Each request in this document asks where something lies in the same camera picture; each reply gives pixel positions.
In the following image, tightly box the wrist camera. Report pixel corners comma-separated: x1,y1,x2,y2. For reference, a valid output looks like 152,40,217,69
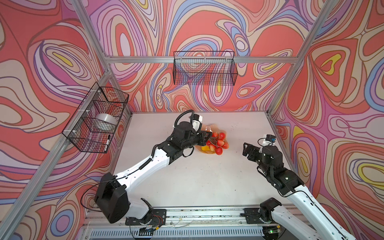
263,134,276,146
190,113,203,133

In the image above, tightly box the pink scalloped fruit bowl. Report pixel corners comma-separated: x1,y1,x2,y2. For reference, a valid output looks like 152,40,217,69
195,124,230,156

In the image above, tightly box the black wire basket left wall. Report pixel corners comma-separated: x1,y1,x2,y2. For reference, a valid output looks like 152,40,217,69
62,83,129,154

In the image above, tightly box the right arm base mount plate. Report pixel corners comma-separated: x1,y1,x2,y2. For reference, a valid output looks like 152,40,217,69
240,208,278,225

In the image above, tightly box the black wire basket back wall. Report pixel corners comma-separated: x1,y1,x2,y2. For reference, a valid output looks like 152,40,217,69
173,50,238,86

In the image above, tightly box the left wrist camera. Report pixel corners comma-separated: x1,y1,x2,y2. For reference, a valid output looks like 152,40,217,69
190,113,203,133

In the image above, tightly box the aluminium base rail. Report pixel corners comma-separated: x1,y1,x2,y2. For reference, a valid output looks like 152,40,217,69
80,204,331,240

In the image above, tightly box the black marker pen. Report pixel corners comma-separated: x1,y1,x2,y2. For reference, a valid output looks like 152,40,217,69
104,135,111,153

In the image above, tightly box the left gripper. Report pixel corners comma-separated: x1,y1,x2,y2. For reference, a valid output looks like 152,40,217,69
180,130,212,151

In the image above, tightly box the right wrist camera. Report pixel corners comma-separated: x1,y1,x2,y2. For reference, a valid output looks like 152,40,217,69
263,134,276,146

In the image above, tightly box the black wire basket wall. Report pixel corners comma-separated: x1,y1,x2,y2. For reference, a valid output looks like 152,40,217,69
62,83,129,154
173,50,238,86

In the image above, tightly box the yellow fake banana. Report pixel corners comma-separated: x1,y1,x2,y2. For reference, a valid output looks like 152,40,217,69
201,145,215,152

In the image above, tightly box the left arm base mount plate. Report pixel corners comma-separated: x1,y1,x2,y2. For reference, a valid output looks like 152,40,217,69
125,209,167,227

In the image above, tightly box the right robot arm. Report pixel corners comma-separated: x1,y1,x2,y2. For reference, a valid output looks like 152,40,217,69
243,143,355,240

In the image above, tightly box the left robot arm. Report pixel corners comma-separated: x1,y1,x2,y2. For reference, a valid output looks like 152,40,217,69
95,122,212,224

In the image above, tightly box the white tape roll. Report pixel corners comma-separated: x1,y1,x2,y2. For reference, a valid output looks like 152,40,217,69
95,113,118,133

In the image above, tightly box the red fake grape bunch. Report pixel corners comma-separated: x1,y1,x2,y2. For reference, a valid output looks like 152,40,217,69
206,132,229,156

